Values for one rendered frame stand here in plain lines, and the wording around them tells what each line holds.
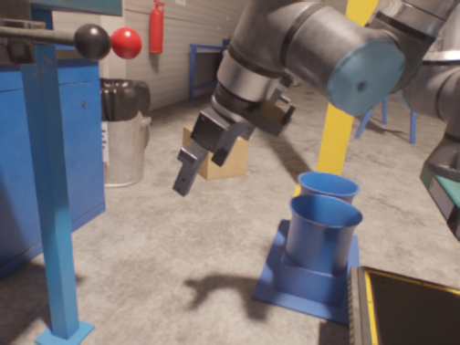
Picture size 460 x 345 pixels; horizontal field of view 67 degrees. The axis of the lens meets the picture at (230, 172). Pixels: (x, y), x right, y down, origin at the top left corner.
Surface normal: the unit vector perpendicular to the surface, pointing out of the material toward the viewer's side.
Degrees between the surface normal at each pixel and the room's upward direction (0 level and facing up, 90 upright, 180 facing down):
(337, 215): 90
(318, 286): 90
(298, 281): 90
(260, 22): 92
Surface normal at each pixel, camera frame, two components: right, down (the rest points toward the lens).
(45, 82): 0.95, 0.18
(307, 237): -0.59, 0.24
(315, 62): -0.72, 0.35
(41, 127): -0.30, 0.32
